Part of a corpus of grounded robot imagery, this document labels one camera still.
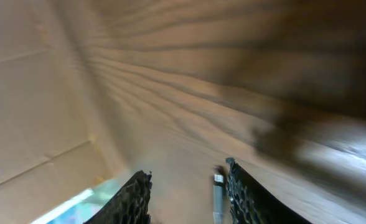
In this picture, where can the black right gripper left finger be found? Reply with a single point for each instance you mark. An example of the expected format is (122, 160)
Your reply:
(129, 205)

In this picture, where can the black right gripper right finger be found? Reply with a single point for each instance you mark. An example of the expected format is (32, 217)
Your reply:
(251, 203)

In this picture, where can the blue smartphone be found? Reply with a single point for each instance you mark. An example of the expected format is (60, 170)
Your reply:
(81, 207)

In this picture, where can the brown cardboard sheet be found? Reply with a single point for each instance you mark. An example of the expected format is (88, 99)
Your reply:
(46, 156)

